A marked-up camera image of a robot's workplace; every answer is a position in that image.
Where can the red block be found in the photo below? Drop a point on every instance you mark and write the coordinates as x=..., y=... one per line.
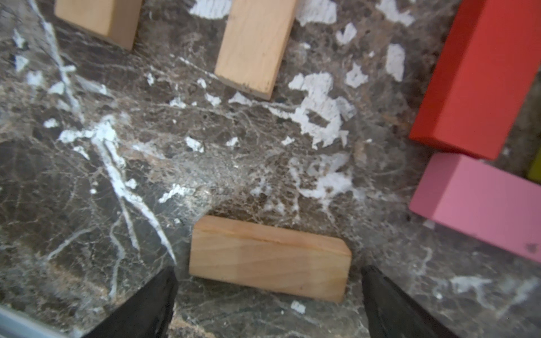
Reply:
x=481, y=79

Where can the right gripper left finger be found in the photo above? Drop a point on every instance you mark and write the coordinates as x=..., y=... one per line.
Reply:
x=147, y=313

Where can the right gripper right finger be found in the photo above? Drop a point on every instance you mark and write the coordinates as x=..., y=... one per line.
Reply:
x=391, y=312

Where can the wooden block diagonal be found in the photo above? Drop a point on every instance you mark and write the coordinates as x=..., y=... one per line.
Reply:
x=253, y=45

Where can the wooden block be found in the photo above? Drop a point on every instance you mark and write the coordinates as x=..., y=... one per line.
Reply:
x=268, y=258
x=115, y=21

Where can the green block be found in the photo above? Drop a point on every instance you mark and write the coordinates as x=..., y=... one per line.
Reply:
x=534, y=172

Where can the front aluminium rail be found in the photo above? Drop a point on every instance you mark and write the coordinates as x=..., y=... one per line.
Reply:
x=15, y=324

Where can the pink block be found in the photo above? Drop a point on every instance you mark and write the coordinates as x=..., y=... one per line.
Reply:
x=481, y=201

